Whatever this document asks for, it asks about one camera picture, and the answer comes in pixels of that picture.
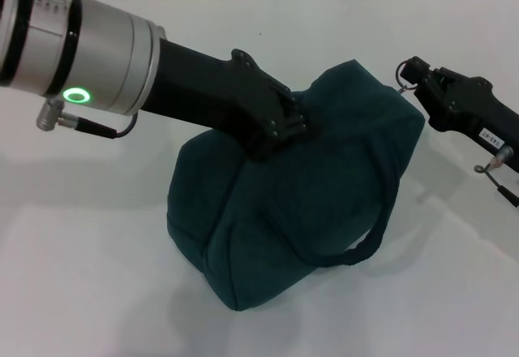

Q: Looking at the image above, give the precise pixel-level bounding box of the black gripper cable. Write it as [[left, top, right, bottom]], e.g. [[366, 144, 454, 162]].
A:
[[35, 99, 139, 141], [473, 144, 519, 207]]

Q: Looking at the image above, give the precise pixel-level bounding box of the dark teal insulated lunch bag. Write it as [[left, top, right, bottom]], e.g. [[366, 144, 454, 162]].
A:
[[165, 57, 426, 312]]

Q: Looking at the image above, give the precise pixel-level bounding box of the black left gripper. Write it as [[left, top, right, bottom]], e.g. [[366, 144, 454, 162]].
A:
[[139, 37, 310, 164]]

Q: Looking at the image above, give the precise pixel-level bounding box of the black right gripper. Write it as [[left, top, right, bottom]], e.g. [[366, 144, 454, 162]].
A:
[[400, 55, 519, 160]]

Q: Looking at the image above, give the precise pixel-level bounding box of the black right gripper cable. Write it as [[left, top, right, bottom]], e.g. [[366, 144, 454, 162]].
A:
[[473, 144, 519, 207]]

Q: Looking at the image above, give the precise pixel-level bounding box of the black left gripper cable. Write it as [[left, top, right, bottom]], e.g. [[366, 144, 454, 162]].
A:
[[35, 99, 139, 141]]

